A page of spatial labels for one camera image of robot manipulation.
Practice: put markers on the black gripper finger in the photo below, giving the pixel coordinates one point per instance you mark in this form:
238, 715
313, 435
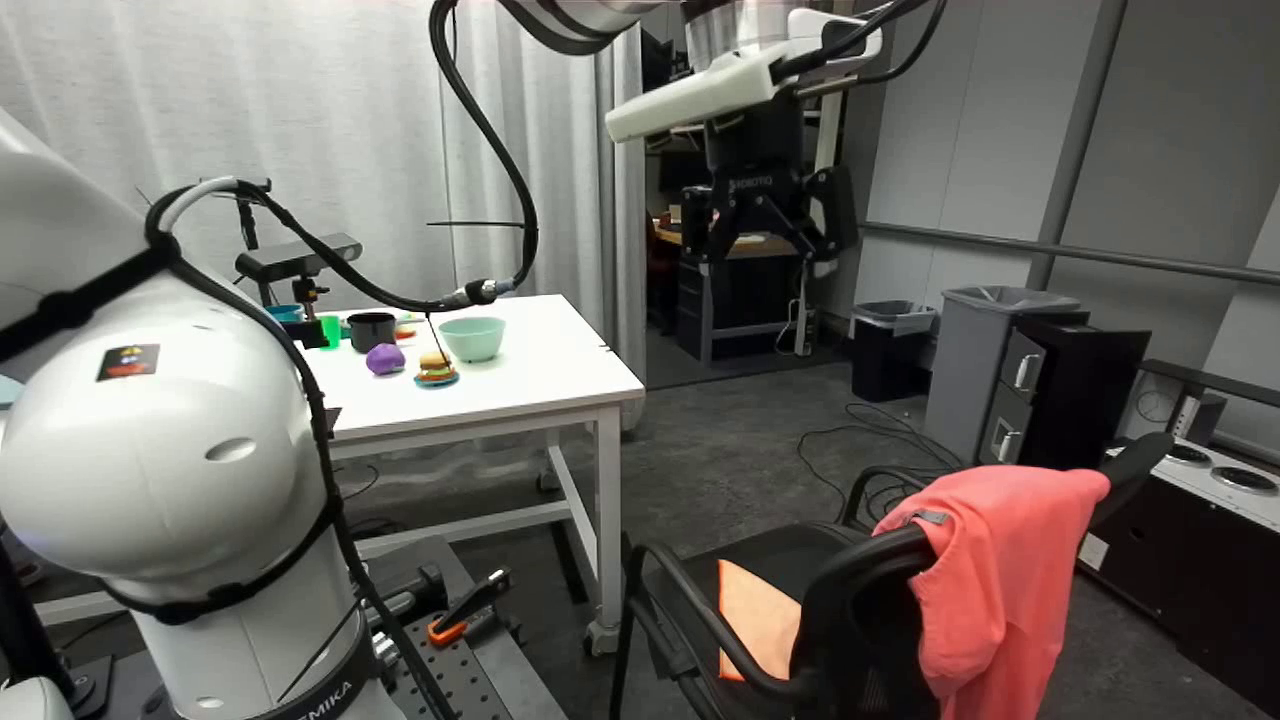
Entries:
715, 223
821, 212

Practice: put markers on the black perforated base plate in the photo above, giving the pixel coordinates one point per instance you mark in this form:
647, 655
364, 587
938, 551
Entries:
476, 678

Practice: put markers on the black chair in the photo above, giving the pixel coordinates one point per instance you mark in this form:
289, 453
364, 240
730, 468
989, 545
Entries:
800, 620

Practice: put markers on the black trash bin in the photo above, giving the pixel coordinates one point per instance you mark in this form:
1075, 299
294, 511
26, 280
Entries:
891, 348

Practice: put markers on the teal bowl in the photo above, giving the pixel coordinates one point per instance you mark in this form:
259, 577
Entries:
475, 339

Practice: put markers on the white curtain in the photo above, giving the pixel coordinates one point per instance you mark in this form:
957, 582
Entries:
343, 109

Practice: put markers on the toy burger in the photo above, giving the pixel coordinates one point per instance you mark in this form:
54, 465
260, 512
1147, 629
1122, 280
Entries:
433, 370

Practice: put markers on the black camera on stand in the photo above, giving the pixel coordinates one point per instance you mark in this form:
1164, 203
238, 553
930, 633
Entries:
286, 277

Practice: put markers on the orange sweatshirt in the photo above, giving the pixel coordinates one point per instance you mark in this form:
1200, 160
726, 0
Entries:
999, 595

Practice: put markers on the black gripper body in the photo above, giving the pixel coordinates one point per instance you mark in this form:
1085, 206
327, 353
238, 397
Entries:
760, 148

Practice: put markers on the black cup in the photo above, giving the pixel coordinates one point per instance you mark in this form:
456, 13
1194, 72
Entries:
364, 329

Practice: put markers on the black crate shelf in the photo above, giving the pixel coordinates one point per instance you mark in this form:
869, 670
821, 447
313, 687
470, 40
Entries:
736, 307

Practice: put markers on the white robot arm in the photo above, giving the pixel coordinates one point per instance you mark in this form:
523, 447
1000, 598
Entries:
175, 451

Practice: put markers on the white stove top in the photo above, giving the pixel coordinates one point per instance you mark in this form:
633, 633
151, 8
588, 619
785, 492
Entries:
1222, 483

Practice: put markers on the black drawer cabinet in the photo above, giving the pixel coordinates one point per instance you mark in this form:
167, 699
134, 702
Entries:
1056, 393

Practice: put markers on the orange handled clamp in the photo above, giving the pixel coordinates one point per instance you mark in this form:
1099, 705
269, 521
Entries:
450, 624

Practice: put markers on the white table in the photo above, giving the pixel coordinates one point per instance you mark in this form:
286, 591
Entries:
554, 378

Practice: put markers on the purple toy ball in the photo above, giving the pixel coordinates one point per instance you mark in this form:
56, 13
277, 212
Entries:
386, 360

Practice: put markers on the green toy block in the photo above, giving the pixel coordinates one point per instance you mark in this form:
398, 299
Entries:
334, 329

